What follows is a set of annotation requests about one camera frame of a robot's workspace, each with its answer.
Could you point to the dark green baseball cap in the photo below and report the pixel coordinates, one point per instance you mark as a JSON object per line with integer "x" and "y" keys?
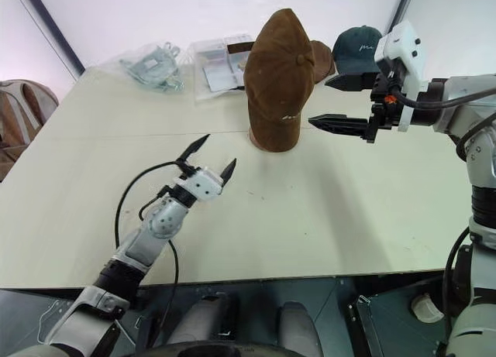
{"x": 352, "y": 51}

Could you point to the brown card in bag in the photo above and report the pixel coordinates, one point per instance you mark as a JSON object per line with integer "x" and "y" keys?
{"x": 239, "y": 48}

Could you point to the clear bag with papers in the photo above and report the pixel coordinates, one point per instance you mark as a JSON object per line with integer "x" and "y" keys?
{"x": 213, "y": 76}

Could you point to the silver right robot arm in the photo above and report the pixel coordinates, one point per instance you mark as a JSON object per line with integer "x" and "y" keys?
{"x": 480, "y": 148}

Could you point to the brown head-shaped hat stand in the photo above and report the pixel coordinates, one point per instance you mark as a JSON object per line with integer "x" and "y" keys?
{"x": 253, "y": 138}

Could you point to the dark wall frame strip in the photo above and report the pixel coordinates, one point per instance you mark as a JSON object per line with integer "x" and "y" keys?
{"x": 58, "y": 39}
{"x": 401, "y": 8}

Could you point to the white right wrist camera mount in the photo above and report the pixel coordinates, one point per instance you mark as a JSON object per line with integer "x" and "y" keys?
{"x": 407, "y": 43}

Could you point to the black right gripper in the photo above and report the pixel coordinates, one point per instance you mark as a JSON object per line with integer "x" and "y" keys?
{"x": 389, "y": 76}

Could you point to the clear bag with grey item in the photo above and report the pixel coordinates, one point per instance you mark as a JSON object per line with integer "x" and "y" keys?
{"x": 151, "y": 68}

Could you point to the brown cap with flat brim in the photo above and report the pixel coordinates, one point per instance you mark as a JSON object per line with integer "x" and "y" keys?
{"x": 323, "y": 62}

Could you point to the grey rounded robot leg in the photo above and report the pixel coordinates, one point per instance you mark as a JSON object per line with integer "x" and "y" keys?
{"x": 205, "y": 318}
{"x": 298, "y": 330}

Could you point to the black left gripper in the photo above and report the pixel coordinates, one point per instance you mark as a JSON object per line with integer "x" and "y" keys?
{"x": 187, "y": 170}

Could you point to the white round floor object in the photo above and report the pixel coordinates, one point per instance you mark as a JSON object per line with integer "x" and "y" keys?
{"x": 426, "y": 307}

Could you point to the black rounded robot waist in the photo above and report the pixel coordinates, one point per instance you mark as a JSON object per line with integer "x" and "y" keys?
{"x": 205, "y": 349}

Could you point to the dark metal base panel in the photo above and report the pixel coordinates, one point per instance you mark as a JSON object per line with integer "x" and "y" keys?
{"x": 391, "y": 330}

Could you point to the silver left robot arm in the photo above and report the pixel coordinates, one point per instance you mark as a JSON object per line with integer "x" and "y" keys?
{"x": 162, "y": 221}

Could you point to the brown chair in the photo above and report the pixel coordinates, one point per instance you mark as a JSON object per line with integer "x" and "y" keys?
{"x": 23, "y": 109}

